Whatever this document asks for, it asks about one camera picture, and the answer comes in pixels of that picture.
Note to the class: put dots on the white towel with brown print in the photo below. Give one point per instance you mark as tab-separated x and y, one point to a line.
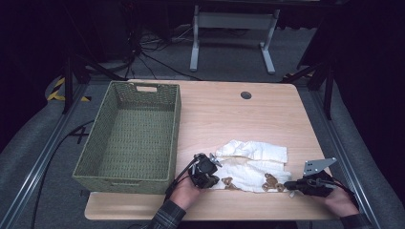
254	165

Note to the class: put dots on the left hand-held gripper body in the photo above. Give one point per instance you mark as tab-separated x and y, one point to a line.
203	168

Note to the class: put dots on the person's right hand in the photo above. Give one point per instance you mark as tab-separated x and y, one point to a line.
339	202

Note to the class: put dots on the grey metal floor rail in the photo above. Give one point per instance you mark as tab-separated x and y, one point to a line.
38	165
344	149

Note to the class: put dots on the yellow black floor tape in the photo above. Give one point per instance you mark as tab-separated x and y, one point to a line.
54	93

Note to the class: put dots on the white metal desk frame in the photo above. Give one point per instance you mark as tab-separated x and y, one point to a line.
234	20

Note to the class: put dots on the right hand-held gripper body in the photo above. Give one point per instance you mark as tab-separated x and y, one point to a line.
318	178

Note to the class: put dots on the person's left hand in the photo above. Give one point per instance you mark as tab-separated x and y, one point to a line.
186	194

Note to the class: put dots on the black metal stand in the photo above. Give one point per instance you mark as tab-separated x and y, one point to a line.
328	89
68	86

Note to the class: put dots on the green woven basket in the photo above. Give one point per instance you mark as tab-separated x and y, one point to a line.
133	136

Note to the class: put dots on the round grey table grommet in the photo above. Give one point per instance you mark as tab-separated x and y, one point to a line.
245	95

